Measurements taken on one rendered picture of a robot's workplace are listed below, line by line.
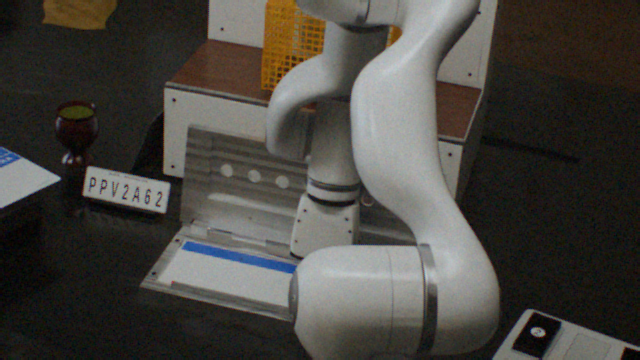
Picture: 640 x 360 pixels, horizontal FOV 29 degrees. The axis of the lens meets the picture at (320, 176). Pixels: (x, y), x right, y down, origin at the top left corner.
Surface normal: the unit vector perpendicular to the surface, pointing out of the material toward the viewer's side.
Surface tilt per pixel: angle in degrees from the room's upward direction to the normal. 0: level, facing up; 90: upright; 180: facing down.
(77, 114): 0
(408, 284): 38
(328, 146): 78
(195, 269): 0
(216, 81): 0
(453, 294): 47
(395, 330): 86
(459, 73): 90
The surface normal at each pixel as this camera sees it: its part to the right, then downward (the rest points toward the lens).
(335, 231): -0.25, 0.29
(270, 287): 0.07, -0.86
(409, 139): 0.22, -0.31
